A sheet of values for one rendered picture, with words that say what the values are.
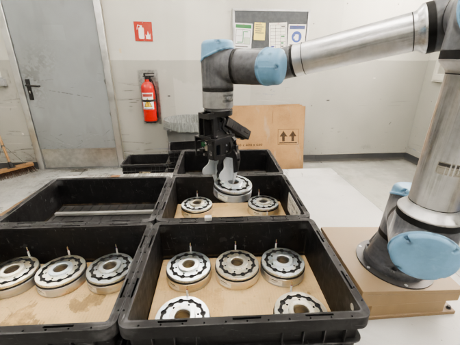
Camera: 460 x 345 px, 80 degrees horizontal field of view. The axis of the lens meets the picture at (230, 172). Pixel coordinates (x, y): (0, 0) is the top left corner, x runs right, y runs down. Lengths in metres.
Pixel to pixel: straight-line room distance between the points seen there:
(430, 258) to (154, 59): 3.36
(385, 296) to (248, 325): 0.43
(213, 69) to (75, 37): 3.25
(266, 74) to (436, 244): 0.45
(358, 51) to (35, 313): 0.86
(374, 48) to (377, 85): 3.51
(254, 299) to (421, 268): 0.33
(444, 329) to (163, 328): 0.68
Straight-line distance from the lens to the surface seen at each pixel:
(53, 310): 0.72
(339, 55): 0.70
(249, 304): 0.64
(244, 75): 0.62
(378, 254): 0.84
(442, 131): 0.59
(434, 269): 0.67
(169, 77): 3.61
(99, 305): 0.69
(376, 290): 0.80
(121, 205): 1.06
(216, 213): 0.94
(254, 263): 0.69
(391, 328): 0.86
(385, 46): 0.70
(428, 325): 0.91
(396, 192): 0.78
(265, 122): 3.55
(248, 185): 0.74
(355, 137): 4.22
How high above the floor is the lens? 1.30
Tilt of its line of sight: 22 degrees down
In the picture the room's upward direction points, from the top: straight up
